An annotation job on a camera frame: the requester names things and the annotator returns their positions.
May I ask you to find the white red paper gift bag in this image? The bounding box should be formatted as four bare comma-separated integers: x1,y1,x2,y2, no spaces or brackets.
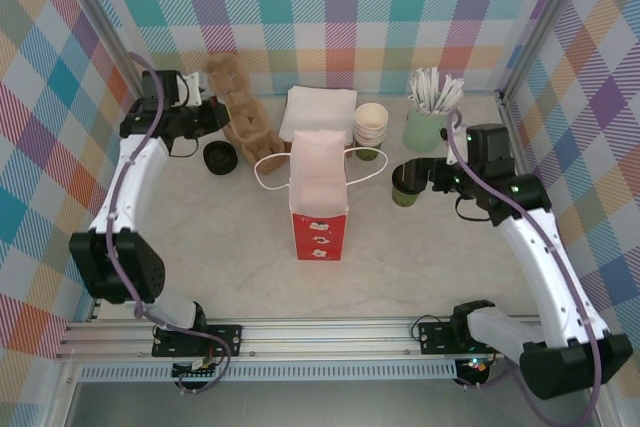
253,129,390,262

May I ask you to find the mint green holder cup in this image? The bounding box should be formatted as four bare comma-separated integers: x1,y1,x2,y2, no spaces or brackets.
402,105,450,154

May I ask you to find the white napkin stack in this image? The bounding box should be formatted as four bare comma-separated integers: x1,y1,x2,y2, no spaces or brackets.
278,85,359,143

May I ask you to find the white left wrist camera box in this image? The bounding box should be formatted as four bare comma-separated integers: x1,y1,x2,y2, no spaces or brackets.
180,72,205,108

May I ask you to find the aluminium frame post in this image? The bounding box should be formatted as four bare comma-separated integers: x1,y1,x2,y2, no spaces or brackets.
498,0,596,106
57,0,156,108

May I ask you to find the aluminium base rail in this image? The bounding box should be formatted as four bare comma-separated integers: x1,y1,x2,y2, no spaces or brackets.
54,317,609,361

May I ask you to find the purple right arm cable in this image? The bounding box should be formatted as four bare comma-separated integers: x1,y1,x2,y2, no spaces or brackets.
446,109,601,424

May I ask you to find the white slotted cable duct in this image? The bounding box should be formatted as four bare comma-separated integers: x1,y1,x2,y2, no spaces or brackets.
78,364,459,382

